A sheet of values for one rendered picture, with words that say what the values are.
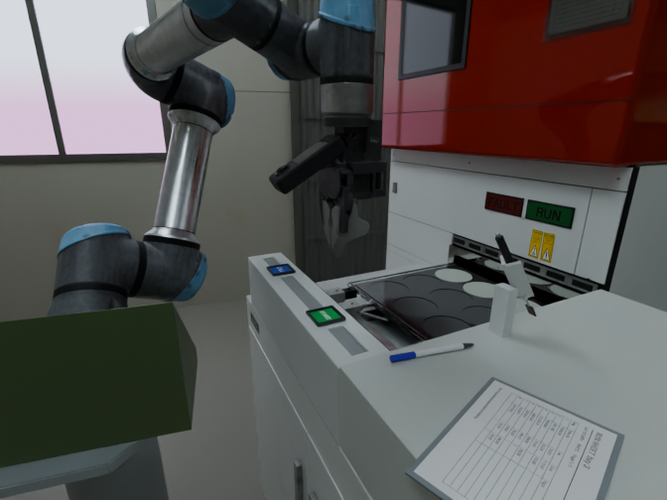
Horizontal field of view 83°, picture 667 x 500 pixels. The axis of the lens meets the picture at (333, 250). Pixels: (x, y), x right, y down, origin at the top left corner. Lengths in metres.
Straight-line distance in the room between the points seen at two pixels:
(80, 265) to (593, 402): 0.81
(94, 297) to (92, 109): 2.18
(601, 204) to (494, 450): 0.62
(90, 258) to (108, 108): 2.11
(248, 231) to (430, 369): 2.44
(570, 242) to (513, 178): 0.21
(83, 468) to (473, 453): 0.54
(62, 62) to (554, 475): 2.87
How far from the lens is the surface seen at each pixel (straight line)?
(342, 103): 0.54
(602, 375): 0.67
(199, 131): 0.92
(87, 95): 2.87
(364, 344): 0.63
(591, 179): 0.97
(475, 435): 0.49
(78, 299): 0.76
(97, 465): 0.73
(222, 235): 2.90
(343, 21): 0.56
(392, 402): 0.51
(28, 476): 0.76
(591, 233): 0.98
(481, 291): 1.02
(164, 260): 0.84
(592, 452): 0.52
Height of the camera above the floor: 1.29
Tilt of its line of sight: 18 degrees down
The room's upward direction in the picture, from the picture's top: straight up
